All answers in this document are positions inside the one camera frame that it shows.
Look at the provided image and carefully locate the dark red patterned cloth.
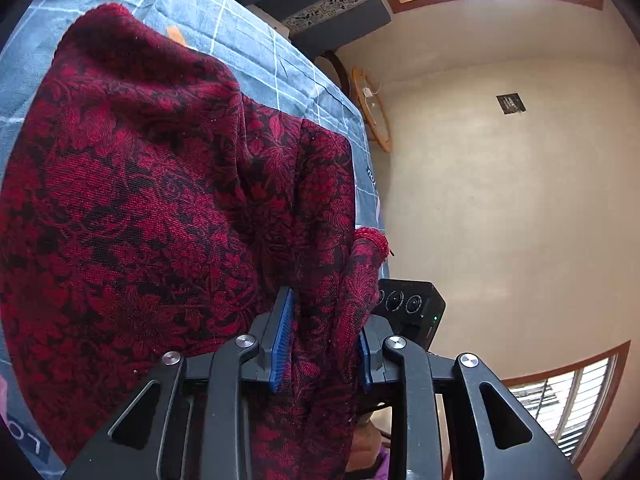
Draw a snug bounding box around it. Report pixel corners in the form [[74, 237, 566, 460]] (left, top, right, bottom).
[[0, 2, 392, 480]]

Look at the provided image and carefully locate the dark grey sofa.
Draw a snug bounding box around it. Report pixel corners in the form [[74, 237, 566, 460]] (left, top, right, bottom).
[[165, 0, 393, 62]]

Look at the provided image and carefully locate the oval wooden framed mirror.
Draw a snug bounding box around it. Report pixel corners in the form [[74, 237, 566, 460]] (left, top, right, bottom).
[[350, 66, 395, 153]]

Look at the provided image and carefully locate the black wall socket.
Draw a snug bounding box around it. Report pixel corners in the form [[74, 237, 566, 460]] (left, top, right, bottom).
[[496, 92, 526, 117]]

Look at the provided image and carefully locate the louvred wooden framed window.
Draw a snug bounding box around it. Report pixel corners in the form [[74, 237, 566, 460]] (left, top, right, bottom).
[[500, 340, 632, 466]]

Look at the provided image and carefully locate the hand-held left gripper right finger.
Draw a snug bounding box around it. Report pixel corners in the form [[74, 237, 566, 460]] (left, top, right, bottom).
[[357, 316, 583, 480]]

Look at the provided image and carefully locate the blue checked bed blanket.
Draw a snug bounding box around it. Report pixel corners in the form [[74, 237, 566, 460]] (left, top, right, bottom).
[[0, 0, 387, 480]]

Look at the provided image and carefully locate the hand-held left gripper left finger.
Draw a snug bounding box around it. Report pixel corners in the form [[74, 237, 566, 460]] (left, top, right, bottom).
[[62, 286, 297, 480]]

